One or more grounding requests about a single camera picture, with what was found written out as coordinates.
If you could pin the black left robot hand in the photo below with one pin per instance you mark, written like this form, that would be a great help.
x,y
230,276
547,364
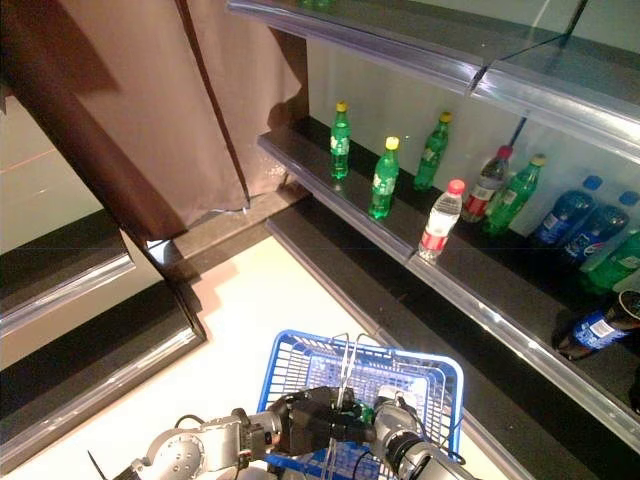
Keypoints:
x,y
310,420

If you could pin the small green Sprite bottle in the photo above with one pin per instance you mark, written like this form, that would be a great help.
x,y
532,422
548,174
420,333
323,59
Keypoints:
x,y
431,155
340,145
510,200
366,413
384,185
617,267

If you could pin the blue plastic shopping basket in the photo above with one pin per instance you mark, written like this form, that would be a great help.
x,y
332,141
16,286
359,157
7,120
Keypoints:
x,y
287,360

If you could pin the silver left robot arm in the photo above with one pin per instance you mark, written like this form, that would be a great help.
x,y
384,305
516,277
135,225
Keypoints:
x,y
185,450

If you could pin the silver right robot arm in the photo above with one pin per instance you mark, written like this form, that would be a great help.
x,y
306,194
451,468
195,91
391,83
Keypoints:
x,y
430,462

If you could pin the black base shelf plinth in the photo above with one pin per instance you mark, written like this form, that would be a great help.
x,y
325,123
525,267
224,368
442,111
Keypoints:
x,y
375,280

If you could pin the clear water bottle red cap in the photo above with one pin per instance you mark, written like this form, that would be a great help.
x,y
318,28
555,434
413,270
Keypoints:
x,y
441,220
486,190

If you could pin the black side shelf unit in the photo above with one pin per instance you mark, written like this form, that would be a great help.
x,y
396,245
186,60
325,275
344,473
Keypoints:
x,y
75,360

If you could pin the brown fabric curtain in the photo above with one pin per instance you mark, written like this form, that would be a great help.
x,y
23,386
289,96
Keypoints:
x,y
150,100

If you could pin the large green soda bottle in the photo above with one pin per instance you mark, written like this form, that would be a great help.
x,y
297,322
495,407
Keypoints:
x,y
316,2

